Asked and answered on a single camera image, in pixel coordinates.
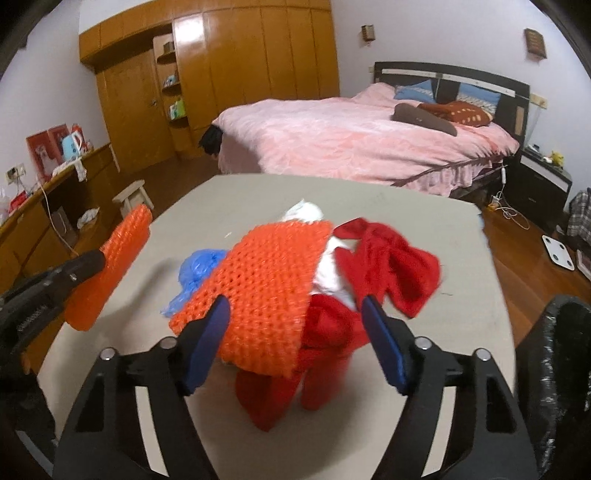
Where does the brown pillow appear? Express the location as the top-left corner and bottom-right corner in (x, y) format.
(390, 103), (458, 137)

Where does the light blue kettle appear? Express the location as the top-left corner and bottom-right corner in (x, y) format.
(62, 131), (85, 160)

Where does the blue plastic bag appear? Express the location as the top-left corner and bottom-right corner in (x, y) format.
(159, 249), (229, 317)

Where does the small orange foam net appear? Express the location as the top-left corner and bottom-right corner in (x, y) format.
(21, 203), (153, 376)

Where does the long wooden sideboard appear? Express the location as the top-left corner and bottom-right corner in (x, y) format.
(0, 143), (117, 296)

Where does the blue patterned pillow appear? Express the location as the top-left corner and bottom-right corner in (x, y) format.
(394, 79), (437, 103)
(457, 83), (502, 114)

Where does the wooden wardrobe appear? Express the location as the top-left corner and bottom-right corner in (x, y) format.
(78, 0), (342, 161)

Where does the red photo frame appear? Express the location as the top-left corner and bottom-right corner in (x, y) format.
(26, 130), (54, 183)
(48, 124), (70, 164)

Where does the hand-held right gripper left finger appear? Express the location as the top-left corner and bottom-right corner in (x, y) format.
(54, 294), (232, 480)

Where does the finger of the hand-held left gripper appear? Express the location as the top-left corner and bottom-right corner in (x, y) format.
(0, 250), (107, 320)

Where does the dark wooden bed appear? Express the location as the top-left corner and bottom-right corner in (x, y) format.
(212, 61), (532, 200)

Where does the white cloth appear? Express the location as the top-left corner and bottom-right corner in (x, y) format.
(311, 235), (358, 310)

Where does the bin with black liner bag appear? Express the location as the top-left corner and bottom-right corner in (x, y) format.
(515, 295), (591, 480)

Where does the crumpled white tissue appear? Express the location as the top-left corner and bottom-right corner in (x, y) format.
(281, 198), (326, 225)

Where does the large orange foam net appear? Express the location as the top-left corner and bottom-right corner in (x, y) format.
(168, 220), (334, 379)

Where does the red dotted pillow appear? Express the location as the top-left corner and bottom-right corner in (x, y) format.
(418, 100), (492, 127)

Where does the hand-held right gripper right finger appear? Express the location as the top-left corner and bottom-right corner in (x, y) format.
(360, 295), (539, 480)

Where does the dark nightstand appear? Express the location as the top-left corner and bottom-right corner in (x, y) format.
(505, 148), (573, 232)

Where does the beige table cloth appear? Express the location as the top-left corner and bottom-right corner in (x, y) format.
(37, 173), (515, 480)

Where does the small wooden stool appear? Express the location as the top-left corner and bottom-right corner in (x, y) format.
(112, 181), (153, 219)

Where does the black cloth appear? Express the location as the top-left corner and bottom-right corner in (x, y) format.
(198, 124), (225, 156)

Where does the white charging cable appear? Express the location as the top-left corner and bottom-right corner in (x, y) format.
(39, 182), (78, 257)

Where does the white bathroom scale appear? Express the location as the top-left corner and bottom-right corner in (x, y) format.
(541, 235), (578, 271)

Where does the plaid cloth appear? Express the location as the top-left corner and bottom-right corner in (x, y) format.
(566, 189), (591, 250)

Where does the pink blanket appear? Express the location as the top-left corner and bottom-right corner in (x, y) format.
(212, 83), (520, 195)

